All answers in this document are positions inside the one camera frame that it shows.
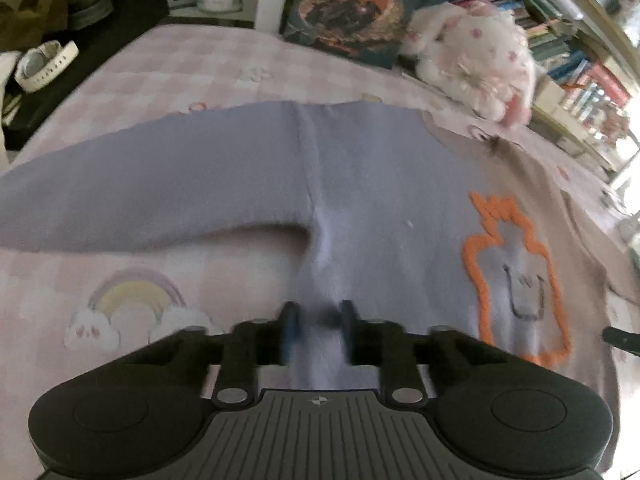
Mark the brown paper bag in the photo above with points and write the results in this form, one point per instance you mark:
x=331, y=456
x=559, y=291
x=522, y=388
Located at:
x=35, y=5

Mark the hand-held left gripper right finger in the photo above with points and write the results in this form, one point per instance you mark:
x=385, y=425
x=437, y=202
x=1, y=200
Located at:
x=348, y=337

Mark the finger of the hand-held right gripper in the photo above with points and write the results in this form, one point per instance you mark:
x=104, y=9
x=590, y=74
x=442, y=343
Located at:
x=624, y=339

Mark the white and pink plush toy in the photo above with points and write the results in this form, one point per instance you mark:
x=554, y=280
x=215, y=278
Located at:
x=475, y=55

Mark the lavender sweater with orange outline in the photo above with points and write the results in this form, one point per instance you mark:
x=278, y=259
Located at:
x=390, y=200

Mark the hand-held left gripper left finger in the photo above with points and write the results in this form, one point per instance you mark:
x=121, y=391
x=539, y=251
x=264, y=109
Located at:
x=289, y=335

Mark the row of books on shelf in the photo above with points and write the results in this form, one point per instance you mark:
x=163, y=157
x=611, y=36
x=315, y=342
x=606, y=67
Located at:
x=555, y=45

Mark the pink checked bed sheet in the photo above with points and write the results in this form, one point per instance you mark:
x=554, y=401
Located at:
x=165, y=75

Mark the black side table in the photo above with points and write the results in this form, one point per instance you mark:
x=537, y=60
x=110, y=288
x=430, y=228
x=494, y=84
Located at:
x=100, y=35

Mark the white wristwatch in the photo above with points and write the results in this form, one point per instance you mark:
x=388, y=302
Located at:
x=44, y=62

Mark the dark printed picture board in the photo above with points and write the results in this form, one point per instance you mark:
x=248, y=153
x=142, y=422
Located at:
x=350, y=10

